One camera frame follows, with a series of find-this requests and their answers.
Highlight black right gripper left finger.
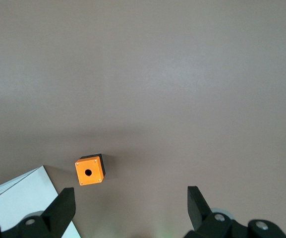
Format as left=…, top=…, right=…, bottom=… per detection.
left=0, top=187, right=76, bottom=238

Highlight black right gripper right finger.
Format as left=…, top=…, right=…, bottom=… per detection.
left=183, top=185, right=286, bottom=238

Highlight white drawer cabinet shell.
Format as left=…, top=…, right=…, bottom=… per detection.
left=0, top=165, right=81, bottom=238

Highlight orange button box black base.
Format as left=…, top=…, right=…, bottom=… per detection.
left=74, top=153, right=107, bottom=186

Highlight brown table cover sheet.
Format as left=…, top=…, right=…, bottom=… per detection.
left=0, top=0, right=286, bottom=238

